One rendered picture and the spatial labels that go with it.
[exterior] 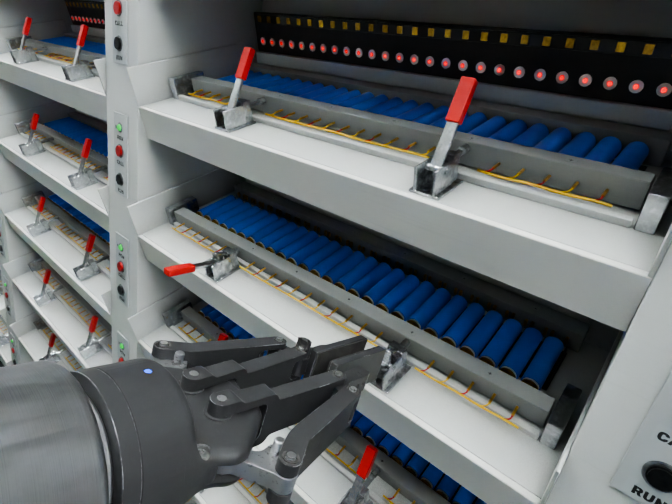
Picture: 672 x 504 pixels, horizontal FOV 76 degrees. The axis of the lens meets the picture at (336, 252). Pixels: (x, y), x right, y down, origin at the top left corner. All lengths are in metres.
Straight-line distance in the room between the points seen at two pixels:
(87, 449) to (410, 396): 0.30
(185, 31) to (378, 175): 0.41
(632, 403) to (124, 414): 0.29
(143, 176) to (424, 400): 0.50
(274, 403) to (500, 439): 0.22
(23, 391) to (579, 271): 0.30
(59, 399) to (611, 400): 0.30
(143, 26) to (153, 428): 0.56
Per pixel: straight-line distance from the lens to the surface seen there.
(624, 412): 0.34
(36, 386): 0.20
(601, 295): 0.32
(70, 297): 1.28
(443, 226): 0.34
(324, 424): 0.26
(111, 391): 0.21
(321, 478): 0.59
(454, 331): 0.46
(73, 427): 0.19
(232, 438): 0.23
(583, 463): 0.37
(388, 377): 0.42
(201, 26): 0.72
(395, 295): 0.49
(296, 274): 0.52
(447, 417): 0.42
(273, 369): 0.30
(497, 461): 0.41
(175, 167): 0.72
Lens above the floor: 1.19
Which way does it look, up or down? 21 degrees down
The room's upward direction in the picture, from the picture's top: 10 degrees clockwise
